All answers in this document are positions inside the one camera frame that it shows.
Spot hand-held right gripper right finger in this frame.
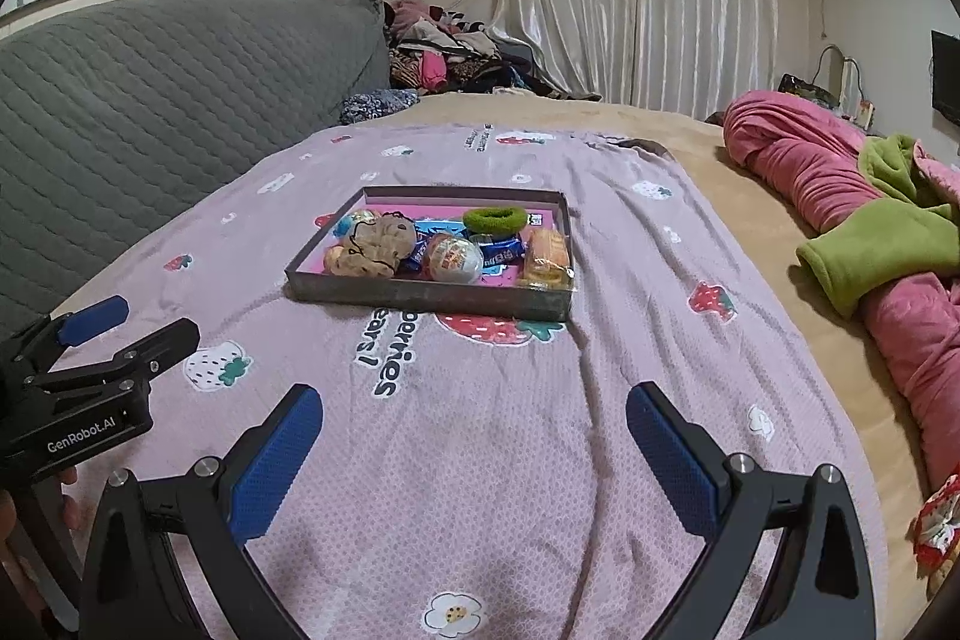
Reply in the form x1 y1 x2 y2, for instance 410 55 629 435
626 381 878 640

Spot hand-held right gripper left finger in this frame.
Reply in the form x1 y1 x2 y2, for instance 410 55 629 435
77 383 325 640

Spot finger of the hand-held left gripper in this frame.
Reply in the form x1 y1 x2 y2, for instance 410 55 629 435
30 317 202 398
0 295 130 372

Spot shallow cardboard box pink inside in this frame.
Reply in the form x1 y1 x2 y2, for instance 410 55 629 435
285 185 577 322

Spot blue foil surprise egg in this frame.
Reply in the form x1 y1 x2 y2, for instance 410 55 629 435
332 209 376 241

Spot beige plush toy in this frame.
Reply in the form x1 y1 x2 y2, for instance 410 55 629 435
326 212 418 278

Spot yellow cake packet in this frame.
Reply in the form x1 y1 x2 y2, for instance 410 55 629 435
517 226 575 291

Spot dark blue cookie packet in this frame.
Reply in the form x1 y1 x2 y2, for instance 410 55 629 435
396 233 434 278

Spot small blue biscuit packet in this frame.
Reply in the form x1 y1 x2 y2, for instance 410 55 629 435
480 239 523 271

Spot red white surprise egg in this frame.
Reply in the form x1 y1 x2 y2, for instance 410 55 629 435
427 233 485 283

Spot green fuzzy ring hair tie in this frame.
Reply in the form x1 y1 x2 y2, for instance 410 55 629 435
461 205 530 236

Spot person's left hand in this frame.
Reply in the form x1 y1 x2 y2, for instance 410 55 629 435
58 466 81 534

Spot pink printed bedsheet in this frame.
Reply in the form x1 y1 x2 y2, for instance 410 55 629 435
45 122 893 640

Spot grey quilted headboard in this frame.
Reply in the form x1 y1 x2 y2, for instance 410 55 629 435
0 0 391 326

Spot red floral cloth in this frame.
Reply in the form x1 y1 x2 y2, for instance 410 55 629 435
910 473 960 573

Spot green fleece blanket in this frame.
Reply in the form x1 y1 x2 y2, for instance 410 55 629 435
795 134 960 319

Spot pink quilt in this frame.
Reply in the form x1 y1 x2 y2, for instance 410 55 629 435
724 89 960 491

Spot blue patterned cloth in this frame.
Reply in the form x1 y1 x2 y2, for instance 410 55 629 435
339 89 419 125

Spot black patterned bag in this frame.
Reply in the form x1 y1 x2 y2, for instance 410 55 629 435
776 74 837 109

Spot pile of clothes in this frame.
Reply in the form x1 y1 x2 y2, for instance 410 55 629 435
384 0 601 102

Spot black television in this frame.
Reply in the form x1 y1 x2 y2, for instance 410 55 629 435
930 30 960 126

